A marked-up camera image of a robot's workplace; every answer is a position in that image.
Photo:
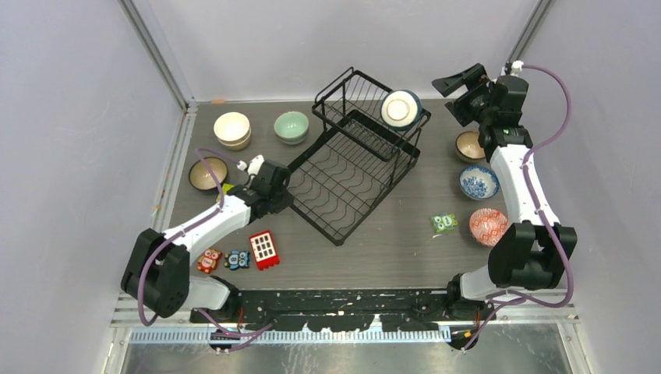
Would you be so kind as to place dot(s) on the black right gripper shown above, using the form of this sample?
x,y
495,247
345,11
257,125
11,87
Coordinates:
x,y
447,86

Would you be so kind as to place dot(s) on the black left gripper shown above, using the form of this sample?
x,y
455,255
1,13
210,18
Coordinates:
x,y
284,204

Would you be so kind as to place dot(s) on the teal bowl white base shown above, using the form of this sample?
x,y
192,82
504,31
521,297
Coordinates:
x,y
400,109

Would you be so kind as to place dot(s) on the black patterned rim bowl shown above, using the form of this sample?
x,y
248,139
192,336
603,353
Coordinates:
x,y
467,147

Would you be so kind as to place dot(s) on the dark blue glazed bowl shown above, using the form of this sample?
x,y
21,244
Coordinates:
x,y
204,179

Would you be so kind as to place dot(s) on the light green bowl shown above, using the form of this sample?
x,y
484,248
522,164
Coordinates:
x,y
291,125

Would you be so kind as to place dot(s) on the beige bowl with flower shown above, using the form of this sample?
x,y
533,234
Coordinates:
x,y
231,127

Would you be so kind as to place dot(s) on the white blue floral bowl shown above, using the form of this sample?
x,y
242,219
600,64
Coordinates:
x,y
478,182

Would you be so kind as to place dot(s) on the blue white zigzag bowl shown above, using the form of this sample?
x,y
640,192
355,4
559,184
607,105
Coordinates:
x,y
488,225

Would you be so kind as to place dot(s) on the pale green striped bowl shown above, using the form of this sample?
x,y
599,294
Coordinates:
x,y
293,141

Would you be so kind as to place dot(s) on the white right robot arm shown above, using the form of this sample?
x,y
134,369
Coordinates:
x,y
530,263

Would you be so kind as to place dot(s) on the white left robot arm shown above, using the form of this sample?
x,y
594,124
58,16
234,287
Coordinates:
x,y
158,274

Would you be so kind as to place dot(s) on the toy truck with green block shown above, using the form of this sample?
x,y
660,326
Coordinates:
x,y
226,188

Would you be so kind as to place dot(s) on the red white toy block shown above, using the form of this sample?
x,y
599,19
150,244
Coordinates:
x,y
264,250

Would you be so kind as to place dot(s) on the blue owl puzzle piece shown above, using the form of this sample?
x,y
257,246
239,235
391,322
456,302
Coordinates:
x,y
235,260

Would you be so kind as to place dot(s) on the red owl puzzle piece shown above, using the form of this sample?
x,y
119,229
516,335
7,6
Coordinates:
x,y
208,261

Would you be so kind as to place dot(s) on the green owl puzzle piece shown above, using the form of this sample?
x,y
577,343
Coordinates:
x,y
443,222

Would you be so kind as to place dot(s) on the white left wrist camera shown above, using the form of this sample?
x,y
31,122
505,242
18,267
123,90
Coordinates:
x,y
254,165

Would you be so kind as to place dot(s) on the black wire dish rack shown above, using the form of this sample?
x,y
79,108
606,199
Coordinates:
x,y
356,161

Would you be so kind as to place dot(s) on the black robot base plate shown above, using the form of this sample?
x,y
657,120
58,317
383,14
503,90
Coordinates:
x,y
344,310

